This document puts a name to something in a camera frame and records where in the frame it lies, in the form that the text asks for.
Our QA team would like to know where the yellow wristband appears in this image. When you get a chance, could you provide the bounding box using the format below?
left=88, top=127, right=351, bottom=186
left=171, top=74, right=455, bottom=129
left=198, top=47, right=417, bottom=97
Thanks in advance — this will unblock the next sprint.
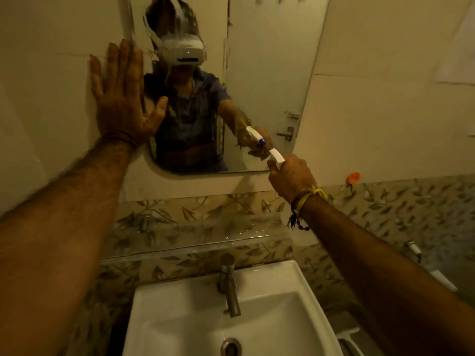
left=295, top=185, right=329, bottom=216

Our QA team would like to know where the metal sink drain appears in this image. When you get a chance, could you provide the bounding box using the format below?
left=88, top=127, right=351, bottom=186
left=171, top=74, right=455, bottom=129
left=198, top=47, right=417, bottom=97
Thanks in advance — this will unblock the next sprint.
left=221, top=337, right=242, bottom=356

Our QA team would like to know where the person's right hand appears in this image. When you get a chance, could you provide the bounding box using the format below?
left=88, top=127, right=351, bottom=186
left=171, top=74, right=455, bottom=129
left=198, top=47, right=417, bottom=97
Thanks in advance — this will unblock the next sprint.
left=267, top=153, right=318, bottom=204

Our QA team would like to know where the orange wall hook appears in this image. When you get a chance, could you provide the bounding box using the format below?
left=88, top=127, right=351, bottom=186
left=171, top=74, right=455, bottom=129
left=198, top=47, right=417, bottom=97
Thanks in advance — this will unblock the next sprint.
left=345, top=172, right=361, bottom=197

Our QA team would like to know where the brown thread bracelet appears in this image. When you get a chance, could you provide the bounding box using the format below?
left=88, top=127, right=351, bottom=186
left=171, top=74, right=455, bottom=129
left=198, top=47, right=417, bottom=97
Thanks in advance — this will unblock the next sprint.
left=287, top=188, right=312, bottom=231

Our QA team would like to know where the person's right forearm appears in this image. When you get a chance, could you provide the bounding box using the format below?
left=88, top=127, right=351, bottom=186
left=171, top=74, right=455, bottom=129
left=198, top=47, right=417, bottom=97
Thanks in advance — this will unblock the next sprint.
left=300, top=196, right=475, bottom=356

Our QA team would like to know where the person's left hand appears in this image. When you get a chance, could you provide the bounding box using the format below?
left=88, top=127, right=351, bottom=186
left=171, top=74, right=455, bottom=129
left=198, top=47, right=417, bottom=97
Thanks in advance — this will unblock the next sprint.
left=89, top=39, right=170, bottom=149

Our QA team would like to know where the white spray bottle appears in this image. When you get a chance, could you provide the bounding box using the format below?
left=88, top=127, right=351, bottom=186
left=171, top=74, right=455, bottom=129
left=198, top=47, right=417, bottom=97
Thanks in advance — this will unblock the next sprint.
left=268, top=147, right=321, bottom=247

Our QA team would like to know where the metal sink faucet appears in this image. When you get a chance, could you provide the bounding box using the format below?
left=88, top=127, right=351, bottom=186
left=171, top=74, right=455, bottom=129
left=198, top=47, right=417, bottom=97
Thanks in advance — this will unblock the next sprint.
left=217, top=253, right=242, bottom=318

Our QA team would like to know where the white bidet hand sprayer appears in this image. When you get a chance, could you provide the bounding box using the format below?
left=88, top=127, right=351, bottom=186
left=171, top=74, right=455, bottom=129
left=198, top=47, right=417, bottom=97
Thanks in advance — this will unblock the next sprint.
left=406, top=240, right=424, bottom=264

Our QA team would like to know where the white ceramic sink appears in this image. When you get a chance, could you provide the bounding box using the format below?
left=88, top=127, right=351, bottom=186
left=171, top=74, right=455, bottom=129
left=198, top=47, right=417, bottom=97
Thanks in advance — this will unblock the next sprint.
left=121, top=260, right=344, bottom=356

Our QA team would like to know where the metal shelf bracket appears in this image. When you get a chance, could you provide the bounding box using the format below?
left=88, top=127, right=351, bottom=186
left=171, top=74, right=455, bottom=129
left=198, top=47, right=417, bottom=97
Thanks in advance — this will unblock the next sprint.
left=138, top=215, right=156, bottom=234

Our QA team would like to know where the rounded frameless wall mirror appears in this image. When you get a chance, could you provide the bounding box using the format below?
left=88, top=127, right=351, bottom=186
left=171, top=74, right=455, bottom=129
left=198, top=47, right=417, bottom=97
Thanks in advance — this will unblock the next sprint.
left=118, top=0, right=331, bottom=176

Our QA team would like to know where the person's left forearm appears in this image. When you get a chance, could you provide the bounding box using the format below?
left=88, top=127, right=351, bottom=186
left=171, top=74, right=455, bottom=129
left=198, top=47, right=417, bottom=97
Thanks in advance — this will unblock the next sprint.
left=0, top=138, right=134, bottom=356

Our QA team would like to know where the white paper sheet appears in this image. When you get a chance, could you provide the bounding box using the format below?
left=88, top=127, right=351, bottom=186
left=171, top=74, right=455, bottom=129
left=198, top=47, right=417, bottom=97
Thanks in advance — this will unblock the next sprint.
left=434, top=0, right=475, bottom=86

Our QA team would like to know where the glass wall shelf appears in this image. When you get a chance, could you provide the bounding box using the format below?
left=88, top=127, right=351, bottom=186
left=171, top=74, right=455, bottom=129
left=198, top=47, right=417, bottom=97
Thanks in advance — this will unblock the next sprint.
left=100, top=213, right=294, bottom=266

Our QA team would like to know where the white squeegee with striped handle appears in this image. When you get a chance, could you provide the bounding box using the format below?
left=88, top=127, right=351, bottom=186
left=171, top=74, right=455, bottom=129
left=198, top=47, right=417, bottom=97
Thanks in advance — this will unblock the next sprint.
left=335, top=327, right=366, bottom=356

